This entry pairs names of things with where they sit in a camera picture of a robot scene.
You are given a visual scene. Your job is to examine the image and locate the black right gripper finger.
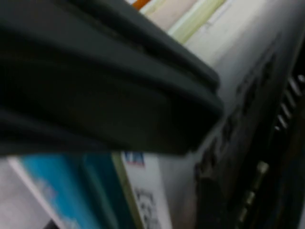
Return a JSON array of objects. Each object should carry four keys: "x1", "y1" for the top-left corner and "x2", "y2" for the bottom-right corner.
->
[{"x1": 195, "y1": 175, "x2": 240, "y2": 229}]

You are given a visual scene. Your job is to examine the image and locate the blue and white book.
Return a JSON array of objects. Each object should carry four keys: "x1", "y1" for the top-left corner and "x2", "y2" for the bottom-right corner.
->
[{"x1": 7, "y1": 154, "x2": 139, "y2": 229}]

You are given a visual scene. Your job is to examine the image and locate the black perforated book holder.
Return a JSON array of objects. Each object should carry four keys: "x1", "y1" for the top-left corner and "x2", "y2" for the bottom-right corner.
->
[{"x1": 0, "y1": 0, "x2": 305, "y2": 229}]

